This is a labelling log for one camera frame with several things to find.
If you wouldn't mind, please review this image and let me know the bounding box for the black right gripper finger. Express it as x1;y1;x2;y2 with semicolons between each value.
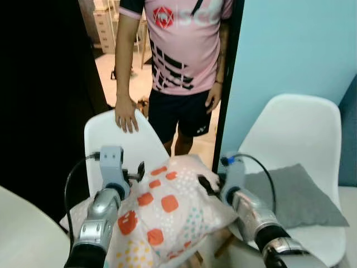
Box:
197;174;220;196

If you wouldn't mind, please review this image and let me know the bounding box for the orange patterned pillow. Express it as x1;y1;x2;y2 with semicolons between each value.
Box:
103;155;238;268

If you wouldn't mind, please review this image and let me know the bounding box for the white plastic chair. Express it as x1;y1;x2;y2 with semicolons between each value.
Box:
60;109;235;268
226;94;348;268

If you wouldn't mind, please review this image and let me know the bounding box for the person's right hand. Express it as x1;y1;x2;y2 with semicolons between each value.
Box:
114;98;140;133

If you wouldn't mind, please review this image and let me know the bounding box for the person's left hand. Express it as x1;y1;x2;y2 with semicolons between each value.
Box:
205;83;224;114

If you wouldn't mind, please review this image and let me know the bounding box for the grey seat cushion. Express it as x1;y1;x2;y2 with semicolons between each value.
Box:
244;163;349;228

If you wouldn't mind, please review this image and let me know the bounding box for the white round table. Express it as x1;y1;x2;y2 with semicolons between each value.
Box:
0;186;72;268

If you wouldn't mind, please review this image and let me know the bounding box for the person in pink shirt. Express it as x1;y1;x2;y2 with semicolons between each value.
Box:
119;0;234;157

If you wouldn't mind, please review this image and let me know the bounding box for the black door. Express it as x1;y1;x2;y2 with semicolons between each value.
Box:
0;0;109;218

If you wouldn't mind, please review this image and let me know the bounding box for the blue-grey sofa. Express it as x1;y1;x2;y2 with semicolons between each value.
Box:
339;75;357;188

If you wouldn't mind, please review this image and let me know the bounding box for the beige drawer cabinet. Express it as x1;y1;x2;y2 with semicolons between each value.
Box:
92;8;119;55

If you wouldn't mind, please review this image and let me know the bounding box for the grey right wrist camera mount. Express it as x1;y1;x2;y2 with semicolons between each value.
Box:
222;158;246;194

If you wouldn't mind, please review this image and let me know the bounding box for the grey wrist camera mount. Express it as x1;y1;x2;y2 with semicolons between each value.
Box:
222;158;246;194
99;146;124;188

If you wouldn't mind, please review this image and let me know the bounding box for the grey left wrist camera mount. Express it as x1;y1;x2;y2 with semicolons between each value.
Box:
99;146;124;188

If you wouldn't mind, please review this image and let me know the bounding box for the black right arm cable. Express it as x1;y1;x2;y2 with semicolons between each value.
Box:
226;154;277;213

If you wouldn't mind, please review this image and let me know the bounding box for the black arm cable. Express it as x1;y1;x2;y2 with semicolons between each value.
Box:
64;152;102;249
226;154;277;213

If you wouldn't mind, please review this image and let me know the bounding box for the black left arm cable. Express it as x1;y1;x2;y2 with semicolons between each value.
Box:
64;152;102;249

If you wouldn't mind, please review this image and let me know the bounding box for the black door frame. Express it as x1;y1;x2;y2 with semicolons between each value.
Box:
212;0;245;174

